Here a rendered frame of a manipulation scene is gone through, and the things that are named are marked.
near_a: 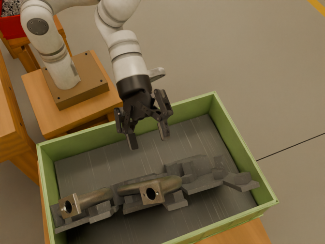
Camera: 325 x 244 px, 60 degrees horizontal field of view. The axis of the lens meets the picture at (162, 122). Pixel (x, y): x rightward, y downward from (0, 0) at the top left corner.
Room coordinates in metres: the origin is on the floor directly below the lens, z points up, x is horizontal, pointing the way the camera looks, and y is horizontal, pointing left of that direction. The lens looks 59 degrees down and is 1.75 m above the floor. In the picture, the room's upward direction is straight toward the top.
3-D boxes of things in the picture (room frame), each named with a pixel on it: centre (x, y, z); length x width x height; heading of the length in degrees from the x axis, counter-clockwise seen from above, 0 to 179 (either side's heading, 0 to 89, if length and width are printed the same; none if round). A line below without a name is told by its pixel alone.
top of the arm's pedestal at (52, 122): (0.71, 0.37, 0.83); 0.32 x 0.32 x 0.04; 28
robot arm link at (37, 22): (0.72, 0.38, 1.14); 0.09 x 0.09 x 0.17; 16
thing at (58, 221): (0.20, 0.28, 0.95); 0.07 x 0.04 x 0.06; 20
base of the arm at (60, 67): (0.71, 0.37, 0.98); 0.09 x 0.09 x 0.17; 31
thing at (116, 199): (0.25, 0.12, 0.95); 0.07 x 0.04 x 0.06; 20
